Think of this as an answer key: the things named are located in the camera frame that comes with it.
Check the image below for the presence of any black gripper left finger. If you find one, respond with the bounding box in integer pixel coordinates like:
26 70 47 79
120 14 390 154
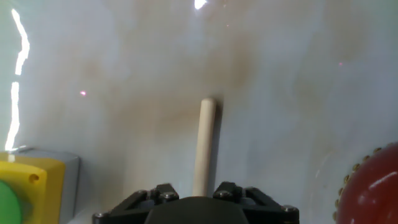
92 183 180 224

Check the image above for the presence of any wooden drumstick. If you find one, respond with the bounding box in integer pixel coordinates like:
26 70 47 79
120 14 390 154
192 98 218 197

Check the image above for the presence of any yellow box green push button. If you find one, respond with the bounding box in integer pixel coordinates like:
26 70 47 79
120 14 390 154
0 146 81 224

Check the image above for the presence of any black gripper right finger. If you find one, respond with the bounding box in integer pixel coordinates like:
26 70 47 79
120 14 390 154
213 181 300 224

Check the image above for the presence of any red drum cream head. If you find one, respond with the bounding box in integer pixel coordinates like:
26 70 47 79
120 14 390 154
331 142 398 224

